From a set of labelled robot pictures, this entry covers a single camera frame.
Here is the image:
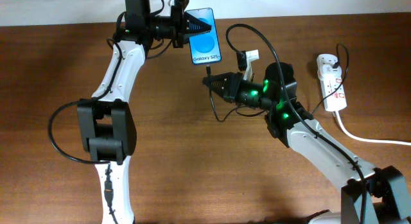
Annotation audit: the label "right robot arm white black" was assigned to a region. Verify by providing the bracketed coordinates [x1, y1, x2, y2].
[202, 62, 410, 223]

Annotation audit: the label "black USB charging cable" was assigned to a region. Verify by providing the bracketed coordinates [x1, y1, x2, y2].
[205, 43, 350, 123]

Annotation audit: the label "white power strip cord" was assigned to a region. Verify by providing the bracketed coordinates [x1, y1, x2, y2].
[335, 111, 411, 146]

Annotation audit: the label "white power strip red switches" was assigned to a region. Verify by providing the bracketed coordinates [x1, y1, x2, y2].
[319, 76, 347, 112]

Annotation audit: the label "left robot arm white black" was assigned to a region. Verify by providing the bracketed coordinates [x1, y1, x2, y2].
[77, 0, 211, 223]

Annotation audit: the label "blue Galaxy smartphone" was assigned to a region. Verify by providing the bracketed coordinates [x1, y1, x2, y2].
[188, 8, 222, 65]

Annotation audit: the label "white USB charger adapter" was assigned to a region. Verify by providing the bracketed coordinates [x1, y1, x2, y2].
[317, 54, 342, 81]

